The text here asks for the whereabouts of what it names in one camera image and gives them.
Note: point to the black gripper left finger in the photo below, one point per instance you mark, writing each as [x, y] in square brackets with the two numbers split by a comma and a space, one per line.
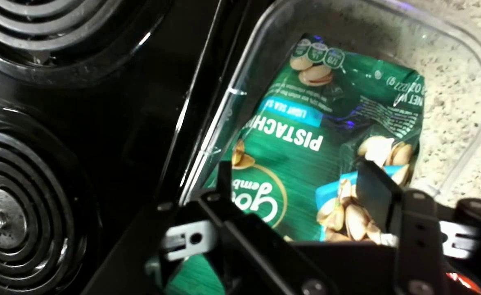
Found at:
[224, 182]

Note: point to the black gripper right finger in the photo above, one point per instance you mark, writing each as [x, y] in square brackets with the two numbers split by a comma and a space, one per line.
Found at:
[379, 190]

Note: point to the green pistachio packet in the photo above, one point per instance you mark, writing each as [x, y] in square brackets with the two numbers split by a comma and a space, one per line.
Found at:
[294, 164]

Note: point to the clear plastic lunchbox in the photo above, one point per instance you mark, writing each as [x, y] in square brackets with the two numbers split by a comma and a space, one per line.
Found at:
[360, 26]

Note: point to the black electric stove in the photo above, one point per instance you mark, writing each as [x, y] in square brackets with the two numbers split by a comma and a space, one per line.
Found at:
[126, 108]

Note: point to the red snack packet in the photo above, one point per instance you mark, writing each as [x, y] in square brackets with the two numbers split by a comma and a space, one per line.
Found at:
[463, 283]

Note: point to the small black coil burner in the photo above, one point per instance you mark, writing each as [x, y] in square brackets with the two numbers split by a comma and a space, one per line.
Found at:
[11, 164]

